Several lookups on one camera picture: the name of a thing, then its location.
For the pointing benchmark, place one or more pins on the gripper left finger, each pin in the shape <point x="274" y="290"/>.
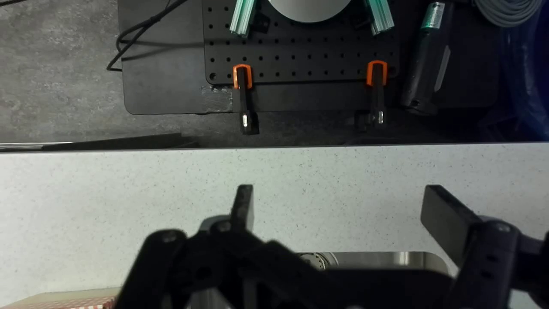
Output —
<point x="214" y="257"/>

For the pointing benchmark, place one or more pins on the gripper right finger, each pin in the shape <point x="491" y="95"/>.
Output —
<point x="489" y="257"/>

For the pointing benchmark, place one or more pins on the red and white checkered cloth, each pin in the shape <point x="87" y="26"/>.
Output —
<point x="64" y="301"/>

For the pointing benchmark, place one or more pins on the orange and black clamp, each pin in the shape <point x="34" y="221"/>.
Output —
<point x="243" y="94"/>
<point x="377" y="90"/>

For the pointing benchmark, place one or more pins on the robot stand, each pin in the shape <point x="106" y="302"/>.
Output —
<point x="171" y="86"/>

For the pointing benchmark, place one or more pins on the blue bin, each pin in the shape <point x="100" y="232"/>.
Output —
<point x="529" y="73"/>

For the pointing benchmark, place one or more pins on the black cylinder with green label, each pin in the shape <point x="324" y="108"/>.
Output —
<point x="424" y="64"/>

